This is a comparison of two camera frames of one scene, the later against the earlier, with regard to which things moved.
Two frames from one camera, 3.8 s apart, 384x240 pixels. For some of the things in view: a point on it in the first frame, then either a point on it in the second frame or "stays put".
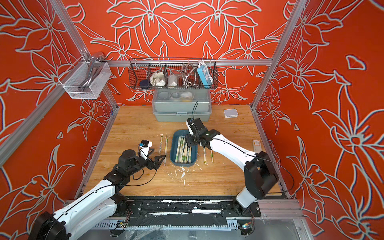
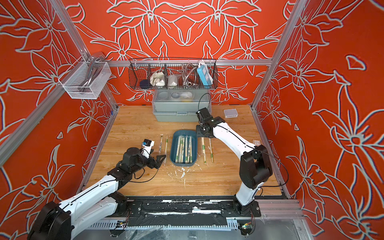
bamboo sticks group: x=166 y=149 stays put
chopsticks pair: x=204 y=155 stays put
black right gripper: x=188 y=140 to x=198 y=132
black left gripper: x=155 y=165 stays put
